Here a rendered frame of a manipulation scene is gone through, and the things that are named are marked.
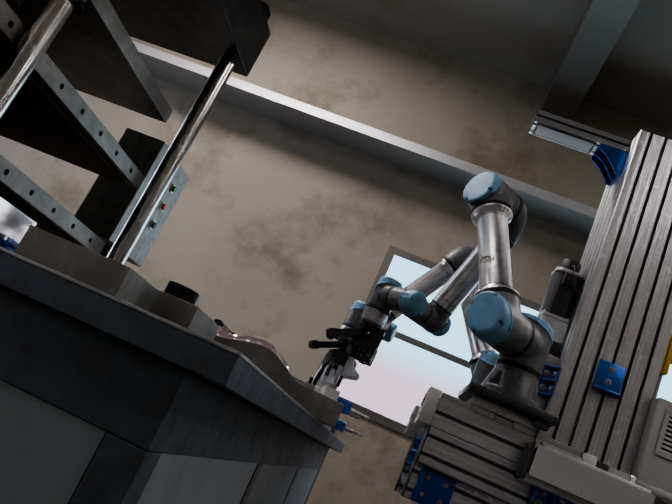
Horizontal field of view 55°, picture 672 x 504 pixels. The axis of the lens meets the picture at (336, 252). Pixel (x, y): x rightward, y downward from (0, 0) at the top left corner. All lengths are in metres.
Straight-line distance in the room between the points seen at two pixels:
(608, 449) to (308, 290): 2.44
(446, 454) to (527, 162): 3.00
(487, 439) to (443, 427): 0.11
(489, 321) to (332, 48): 3.40
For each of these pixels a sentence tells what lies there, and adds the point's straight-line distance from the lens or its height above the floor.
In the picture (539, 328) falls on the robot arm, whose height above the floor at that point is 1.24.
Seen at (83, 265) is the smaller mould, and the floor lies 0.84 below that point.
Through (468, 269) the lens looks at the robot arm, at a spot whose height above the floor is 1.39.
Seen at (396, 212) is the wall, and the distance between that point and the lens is 4.14.
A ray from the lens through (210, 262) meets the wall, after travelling 4.14.
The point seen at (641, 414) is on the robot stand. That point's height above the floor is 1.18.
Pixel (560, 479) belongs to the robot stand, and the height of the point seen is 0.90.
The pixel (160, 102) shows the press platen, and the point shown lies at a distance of 2.21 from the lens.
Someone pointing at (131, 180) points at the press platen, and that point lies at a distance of 2.15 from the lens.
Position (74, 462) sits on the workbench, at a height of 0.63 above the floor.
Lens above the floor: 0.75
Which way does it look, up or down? 16 degrees up
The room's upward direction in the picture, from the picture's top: 25 degrees clockwise
